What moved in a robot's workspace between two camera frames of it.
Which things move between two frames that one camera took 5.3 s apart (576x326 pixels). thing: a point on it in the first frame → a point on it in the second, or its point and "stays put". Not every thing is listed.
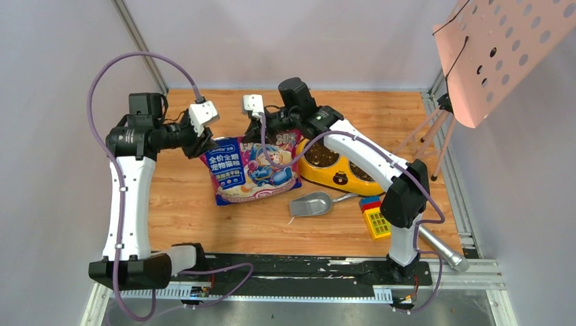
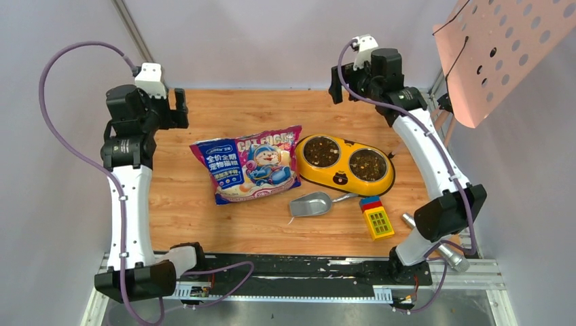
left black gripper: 195,142 → 178,107
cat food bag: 242,172 stays put
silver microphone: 456,259 stays put
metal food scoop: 314,203 stays put
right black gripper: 255,131 → 350,75
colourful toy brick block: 379,228 stays put
